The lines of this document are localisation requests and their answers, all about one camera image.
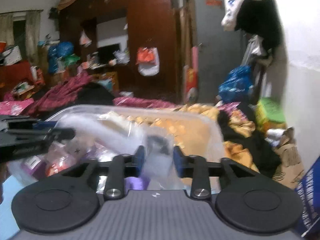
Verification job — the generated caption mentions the purple tissue pack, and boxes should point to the purple tissue pack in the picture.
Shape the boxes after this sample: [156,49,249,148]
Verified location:
[125,177,150,192]

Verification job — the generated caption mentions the clear plastic bag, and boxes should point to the clear plastic bag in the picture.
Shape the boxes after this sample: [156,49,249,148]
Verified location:
[142,127,184,190]

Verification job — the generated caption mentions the clear plastic basket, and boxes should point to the clear plastic basket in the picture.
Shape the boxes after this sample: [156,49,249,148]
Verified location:
[8,105,224,190]

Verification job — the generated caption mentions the maroon crumpled clothes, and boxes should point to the maroon crumpled clothes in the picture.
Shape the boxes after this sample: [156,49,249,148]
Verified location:
[21,71,92,117]

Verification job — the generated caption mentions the brown paper bag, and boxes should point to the brown paper bag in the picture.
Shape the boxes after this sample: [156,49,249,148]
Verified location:
[273,127,305,189]

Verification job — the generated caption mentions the green box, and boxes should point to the green box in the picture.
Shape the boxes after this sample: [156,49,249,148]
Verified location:
[255,98,286,133]

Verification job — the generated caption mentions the blue plastic bag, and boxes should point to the blue plastic bag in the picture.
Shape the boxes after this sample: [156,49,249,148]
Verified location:
[219,65,253,103]

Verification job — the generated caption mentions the orange white plastic bag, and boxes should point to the orange white plastic bag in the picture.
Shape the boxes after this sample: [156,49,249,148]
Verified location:
[136,47,160,76]

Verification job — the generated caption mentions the blue shopping bag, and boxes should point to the blue shopping bag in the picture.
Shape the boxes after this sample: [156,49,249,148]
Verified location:
[295,158,320,237]

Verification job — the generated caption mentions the grey door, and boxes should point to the grey door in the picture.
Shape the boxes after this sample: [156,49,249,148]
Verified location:
[194,0,246,103]

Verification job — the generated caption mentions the dark red wooden wardrobe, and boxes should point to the dark red wooden wardrobe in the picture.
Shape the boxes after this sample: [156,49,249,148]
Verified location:
[59,0,181,102]

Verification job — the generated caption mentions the black hanging garment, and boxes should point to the black hanging garment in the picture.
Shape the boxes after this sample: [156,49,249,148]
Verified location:
[235,0,282,51]

